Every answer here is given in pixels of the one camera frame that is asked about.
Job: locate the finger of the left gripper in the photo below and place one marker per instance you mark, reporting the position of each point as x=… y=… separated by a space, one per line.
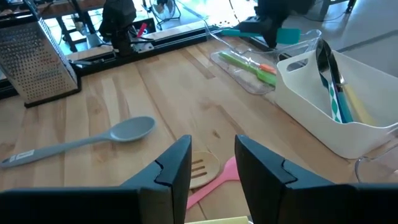
x=274 y=39

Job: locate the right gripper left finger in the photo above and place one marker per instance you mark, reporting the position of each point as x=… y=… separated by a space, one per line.
x=168 y=186

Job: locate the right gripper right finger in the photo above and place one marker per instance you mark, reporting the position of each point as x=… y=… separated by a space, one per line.
x=273 y=193

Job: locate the teal silicone spatula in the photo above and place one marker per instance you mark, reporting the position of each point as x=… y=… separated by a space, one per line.
x=289 y=35

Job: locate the green silicone spatula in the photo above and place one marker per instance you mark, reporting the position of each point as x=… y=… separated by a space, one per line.
x=239 y=63

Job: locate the clear plastic bin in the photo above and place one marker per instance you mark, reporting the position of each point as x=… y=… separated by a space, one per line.
x=382 y=165
x=236 y=77

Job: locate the grey silicone spoon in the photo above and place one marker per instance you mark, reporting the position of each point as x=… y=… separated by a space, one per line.
x=130 y=129

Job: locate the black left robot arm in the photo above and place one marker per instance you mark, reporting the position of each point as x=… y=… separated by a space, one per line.
x=116 y=18

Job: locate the wooden slotted spatula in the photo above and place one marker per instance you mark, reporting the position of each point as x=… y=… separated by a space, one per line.
x=205 y=168

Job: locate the pink silicone spatula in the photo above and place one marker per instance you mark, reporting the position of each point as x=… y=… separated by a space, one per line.
x=227 y=174

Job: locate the white plastic bin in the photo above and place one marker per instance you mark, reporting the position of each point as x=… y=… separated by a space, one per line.
x=304 y=102

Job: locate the black floor fan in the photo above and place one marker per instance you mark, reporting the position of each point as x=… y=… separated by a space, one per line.
x=164 y=9

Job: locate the metal box grater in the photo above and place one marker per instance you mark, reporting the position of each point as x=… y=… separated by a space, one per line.
x=37 y=62

